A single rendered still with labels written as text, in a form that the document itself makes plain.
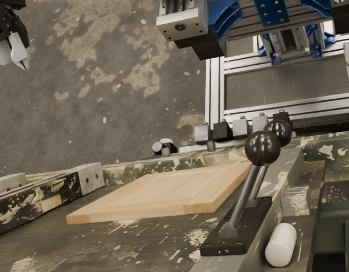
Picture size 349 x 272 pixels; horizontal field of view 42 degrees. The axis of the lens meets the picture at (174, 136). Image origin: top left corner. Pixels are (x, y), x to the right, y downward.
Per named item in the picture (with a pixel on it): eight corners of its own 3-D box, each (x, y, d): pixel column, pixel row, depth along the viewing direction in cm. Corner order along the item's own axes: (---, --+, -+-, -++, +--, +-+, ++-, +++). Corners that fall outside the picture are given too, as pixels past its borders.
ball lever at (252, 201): (262, 213, 63) (297, 124, 60) (257, 222, 60) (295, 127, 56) (236, 202, 64) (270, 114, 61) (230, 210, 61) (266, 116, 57)
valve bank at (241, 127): (310, 125, 150) (299, 91, 130) (315, 165, 144) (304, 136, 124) (171, 145, 168) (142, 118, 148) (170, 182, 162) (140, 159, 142)
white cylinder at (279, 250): (293, 267, 51) (299, 242, 58) (288, 242, 50) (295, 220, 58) (266, 268, 52) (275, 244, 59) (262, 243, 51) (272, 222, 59)
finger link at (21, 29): (14, 52, 101) (-7, 16, 96) (18, 48, 102) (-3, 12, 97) (31, 48, 99) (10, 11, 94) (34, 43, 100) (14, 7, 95)
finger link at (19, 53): (17, 80, 100) (-6, 43, 95) (29, 66, 105) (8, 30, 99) (28, 77, 99) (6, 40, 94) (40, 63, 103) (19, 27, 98)
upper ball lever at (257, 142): (245, 243, 52) (288, 135, 49) (238, 256, 48) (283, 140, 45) (215, 229, 53) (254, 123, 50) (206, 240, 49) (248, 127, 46)
